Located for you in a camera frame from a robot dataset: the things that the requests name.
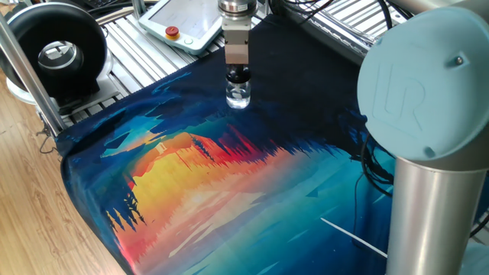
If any black table cable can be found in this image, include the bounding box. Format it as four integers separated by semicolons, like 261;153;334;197
267;0;413;30

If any thin white cable tie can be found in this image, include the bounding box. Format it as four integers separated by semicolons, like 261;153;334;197
319;216;389;259

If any colourful sunset print cloth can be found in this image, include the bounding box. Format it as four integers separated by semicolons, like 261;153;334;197
55;15;406;275

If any black knobbed jar lid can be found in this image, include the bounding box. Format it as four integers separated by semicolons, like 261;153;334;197
225;64;252;85

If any aluminium rail with screws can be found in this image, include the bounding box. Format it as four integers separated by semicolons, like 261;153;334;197
267;2;377;66

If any clear glass jar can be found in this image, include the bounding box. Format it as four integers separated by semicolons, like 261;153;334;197
225;79;252;110

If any aluminium frame post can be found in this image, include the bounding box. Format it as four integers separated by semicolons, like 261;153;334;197
0;14;69;138

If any silver Schunk gripper body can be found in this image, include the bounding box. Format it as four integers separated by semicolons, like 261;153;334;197
222;22;252;66

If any white teach pendant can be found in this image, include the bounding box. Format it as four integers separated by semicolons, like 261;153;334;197
138;0;225;56

